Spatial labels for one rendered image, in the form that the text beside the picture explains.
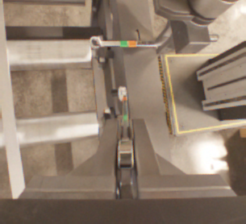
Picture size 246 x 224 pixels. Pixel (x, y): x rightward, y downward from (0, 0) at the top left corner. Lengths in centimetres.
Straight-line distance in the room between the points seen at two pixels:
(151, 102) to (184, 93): 109
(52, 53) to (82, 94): 92
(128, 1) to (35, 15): 147
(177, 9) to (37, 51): 53
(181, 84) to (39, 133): 116
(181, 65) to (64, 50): 108
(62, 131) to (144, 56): 38
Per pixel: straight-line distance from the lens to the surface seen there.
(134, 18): 49
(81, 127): 64
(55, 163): 159
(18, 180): 68
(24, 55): 72
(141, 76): 42
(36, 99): 162
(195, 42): 35
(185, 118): 147
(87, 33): 89
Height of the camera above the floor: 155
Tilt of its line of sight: 74 degrees down
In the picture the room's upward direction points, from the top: 56 degrees clockwise
